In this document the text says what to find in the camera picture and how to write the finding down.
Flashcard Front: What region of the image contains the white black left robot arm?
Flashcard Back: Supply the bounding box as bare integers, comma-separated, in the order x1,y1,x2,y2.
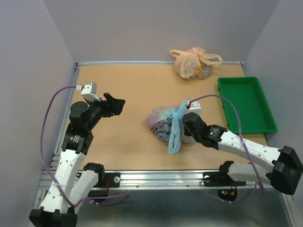
29,93,125,227

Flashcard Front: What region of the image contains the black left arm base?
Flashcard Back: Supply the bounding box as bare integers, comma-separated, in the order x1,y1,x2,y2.
88,172,120,202

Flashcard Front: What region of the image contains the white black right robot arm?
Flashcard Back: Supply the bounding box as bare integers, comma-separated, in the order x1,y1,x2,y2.
182,113,303,195

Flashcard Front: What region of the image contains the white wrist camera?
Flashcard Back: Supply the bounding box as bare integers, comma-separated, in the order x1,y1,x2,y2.
185,101,201,115
80,82,100,102

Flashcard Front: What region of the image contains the aluminium frame rail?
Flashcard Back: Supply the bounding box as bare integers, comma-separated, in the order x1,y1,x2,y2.
37,61,303,227

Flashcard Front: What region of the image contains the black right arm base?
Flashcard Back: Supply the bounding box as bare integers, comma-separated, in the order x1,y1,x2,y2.
199,172,246,203

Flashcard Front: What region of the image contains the green plastic tray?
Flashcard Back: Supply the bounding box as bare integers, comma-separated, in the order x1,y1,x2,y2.
218,77,277,134

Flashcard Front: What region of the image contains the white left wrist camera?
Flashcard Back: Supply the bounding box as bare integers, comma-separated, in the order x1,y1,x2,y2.
80,82,100,102

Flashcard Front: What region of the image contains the blue printed plastic bag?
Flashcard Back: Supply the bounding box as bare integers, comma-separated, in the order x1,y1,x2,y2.
146,99,196,154

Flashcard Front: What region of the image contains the orange knotted plastic bag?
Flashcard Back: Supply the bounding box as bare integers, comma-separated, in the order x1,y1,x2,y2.
169,47,223,79

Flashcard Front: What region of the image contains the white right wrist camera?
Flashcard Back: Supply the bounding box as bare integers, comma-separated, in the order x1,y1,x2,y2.
185,101,201,115

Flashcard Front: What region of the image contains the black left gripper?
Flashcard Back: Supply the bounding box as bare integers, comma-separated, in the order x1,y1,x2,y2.
85,93,125,131

